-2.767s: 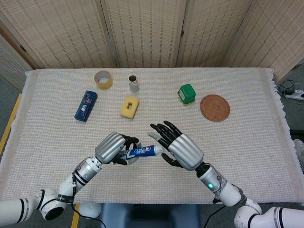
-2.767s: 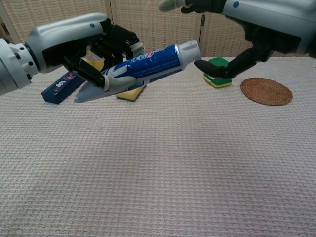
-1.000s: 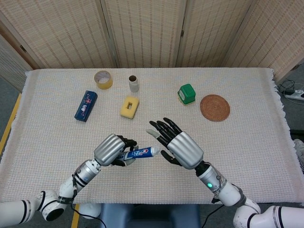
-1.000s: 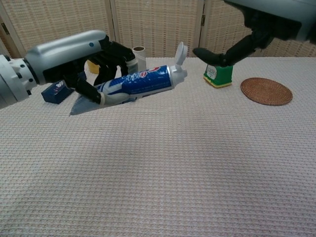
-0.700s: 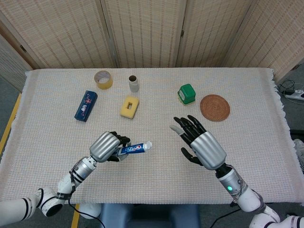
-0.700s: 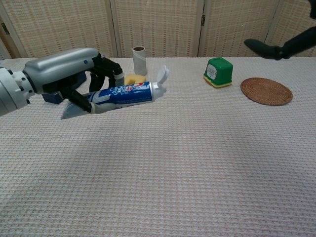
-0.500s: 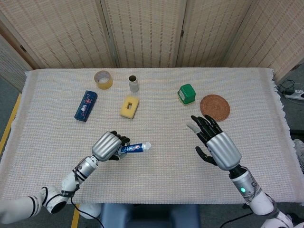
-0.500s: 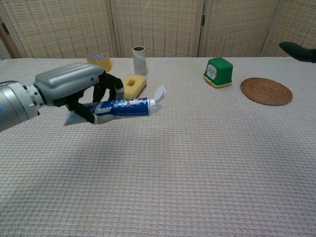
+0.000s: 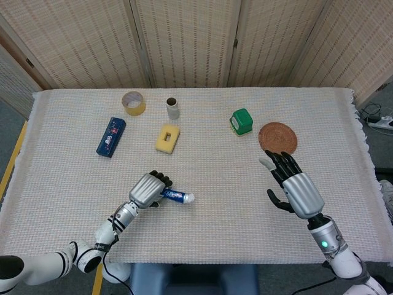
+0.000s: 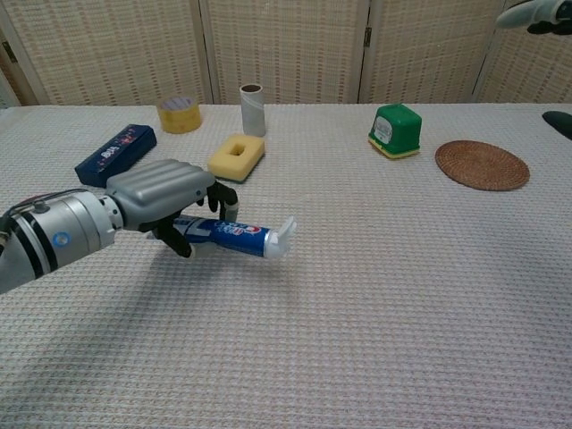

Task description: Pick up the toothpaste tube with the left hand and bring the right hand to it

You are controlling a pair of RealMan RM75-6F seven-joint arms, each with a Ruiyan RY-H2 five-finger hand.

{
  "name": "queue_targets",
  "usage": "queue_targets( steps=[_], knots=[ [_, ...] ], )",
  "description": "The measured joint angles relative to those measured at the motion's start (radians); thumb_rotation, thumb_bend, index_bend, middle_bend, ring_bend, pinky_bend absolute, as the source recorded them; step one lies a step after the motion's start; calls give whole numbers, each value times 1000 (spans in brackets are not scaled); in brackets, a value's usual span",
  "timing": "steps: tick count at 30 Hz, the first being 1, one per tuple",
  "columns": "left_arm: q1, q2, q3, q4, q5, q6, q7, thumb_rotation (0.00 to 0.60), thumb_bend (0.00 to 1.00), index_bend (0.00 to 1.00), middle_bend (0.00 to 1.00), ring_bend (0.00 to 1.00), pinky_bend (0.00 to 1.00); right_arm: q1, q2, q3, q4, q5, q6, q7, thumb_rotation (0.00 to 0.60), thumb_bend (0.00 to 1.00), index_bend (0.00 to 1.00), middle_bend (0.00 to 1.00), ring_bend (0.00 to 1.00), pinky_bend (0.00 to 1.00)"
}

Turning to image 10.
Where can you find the yellow sponge with hole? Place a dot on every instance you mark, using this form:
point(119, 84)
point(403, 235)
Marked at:
point(223, 166)

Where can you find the woven folding screen panel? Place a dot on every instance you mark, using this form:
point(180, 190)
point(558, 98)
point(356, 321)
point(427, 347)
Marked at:
point(536, 67)
point(11, 85)
point(429, 49)
point(111, 49)
point(286, 44)

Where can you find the cardboard paper roll tube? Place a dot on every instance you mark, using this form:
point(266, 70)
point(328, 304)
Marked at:
point(253, 114)

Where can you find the blue white toothpaste tube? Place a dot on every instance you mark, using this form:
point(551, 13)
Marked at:
point(241, 237)

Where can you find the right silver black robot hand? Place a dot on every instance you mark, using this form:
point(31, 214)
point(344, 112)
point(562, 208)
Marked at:
point(527, 13)

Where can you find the dark metal screen hinge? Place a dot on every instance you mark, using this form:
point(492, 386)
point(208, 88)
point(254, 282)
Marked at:
point(368, 36)

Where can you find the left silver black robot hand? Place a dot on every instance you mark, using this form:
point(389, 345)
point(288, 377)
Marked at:
point(161, 187)

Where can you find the round woven rattan coaster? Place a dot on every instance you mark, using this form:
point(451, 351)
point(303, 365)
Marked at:
point(482, 165)

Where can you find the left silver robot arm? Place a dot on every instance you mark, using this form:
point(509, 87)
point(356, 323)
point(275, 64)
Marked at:
point(67, 234)

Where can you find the yellow packing tape roll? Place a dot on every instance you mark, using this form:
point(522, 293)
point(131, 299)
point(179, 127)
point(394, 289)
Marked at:
point(179, 120)

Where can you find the dark blue cardboard box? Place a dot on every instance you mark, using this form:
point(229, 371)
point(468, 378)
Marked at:
point(114, 154)

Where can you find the green plastic box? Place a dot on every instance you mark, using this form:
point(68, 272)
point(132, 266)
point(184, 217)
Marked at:
point(400, 129)

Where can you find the beige waffle weave tablecloth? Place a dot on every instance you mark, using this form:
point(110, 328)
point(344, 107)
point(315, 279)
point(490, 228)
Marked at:
point(357, 313)

